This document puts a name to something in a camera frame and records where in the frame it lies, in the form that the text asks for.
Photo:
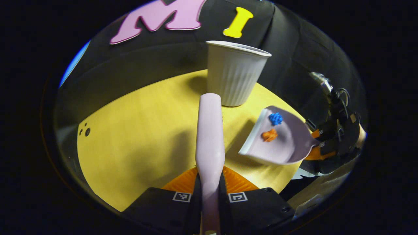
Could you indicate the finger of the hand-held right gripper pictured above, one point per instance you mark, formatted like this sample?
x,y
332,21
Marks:
x,y
316,133
318,154

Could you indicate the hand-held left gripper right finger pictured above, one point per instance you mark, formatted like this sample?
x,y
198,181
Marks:
x,y
254,212

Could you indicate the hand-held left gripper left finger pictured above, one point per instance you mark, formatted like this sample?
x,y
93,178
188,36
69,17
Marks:
x,y
163,212

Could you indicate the pink dustpan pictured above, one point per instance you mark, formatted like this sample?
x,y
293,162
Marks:
x,y
287,147

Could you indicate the blue paper trash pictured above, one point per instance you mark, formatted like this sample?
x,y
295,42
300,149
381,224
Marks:
x,y
276,118

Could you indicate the orange paper trash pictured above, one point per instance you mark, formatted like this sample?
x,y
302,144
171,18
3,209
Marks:
x,y
269,134

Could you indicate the small pink broom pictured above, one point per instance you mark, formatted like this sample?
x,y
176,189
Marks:
x,y
210,147

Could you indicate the white ribbed garbage bin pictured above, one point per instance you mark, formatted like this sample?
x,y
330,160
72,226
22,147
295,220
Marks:
x,y
233,78

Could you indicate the yellow wooden desktop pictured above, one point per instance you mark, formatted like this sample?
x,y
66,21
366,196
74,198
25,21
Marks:
x,y
137,147

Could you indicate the black backdrop cloth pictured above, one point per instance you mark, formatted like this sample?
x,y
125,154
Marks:
x,y
147,62

